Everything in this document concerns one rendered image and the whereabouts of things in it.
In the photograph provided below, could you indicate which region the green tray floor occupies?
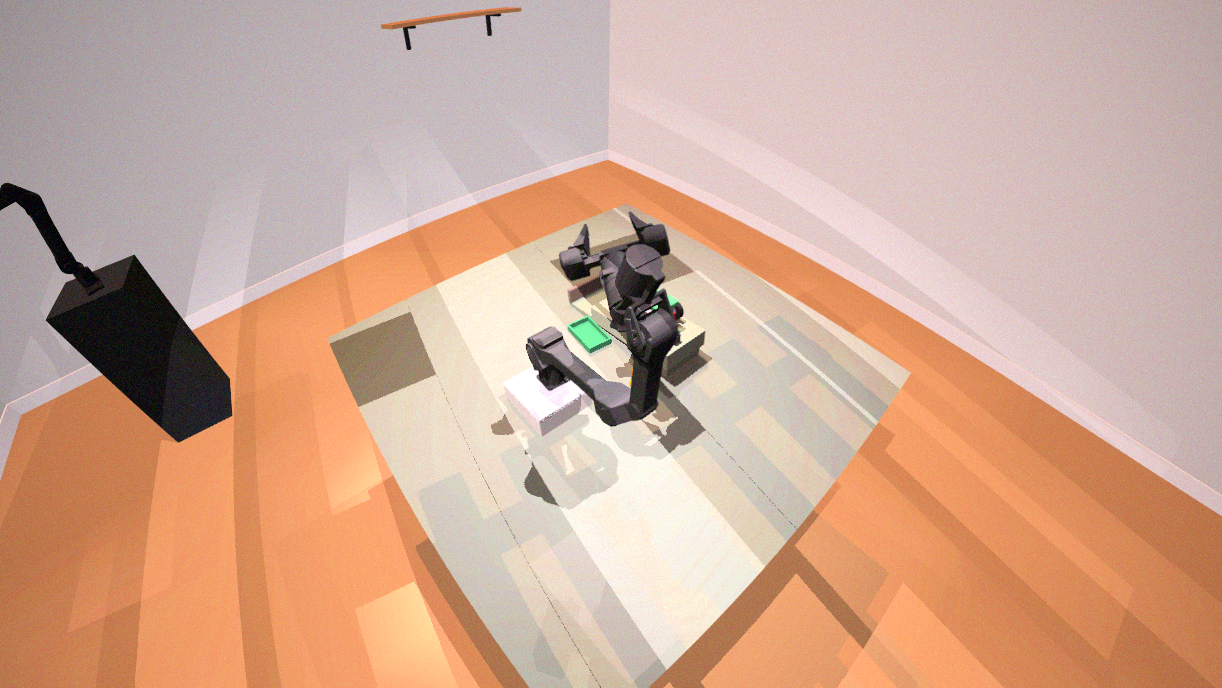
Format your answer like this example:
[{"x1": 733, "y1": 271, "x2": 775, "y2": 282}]
[{"x1": 572, "y1": 321, "x2": 606, "y2": 347}]

